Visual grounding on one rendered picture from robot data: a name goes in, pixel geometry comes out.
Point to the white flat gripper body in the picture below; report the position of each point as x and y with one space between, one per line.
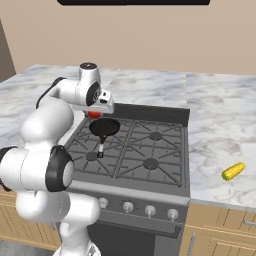
96 107

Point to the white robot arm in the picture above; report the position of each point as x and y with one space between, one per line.
43 140

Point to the red tomato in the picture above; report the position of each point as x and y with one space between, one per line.
94 115

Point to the black frying pan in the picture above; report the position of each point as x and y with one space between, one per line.
105 127

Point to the yellow corn cob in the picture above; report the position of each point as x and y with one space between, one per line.
233 171

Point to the grey gas stove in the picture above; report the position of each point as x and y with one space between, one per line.
150 156

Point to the silver stove knob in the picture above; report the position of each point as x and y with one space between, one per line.
150 211
172 214
103 202
128 207

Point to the black range hood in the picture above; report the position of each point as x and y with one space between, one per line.
133 2

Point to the dark oven door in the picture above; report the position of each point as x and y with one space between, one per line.
123 241

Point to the wooden cupboard run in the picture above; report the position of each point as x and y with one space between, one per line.
20 226

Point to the wooden drawer front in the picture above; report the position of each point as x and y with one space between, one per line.
216 216

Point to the wooden cupboard door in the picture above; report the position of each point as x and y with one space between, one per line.
226 246

